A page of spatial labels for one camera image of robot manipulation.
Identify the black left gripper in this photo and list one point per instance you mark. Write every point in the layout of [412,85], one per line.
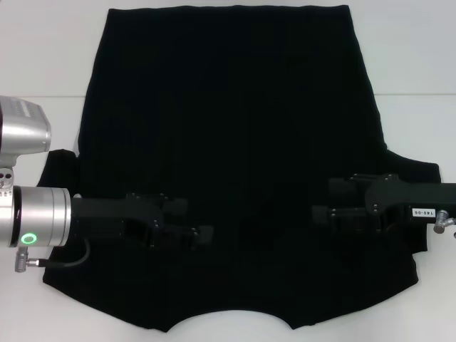
[107,221]

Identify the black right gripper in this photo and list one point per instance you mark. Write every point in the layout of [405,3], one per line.
[402,203]

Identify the black shirt with FREE print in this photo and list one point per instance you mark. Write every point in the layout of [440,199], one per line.
[228,107]

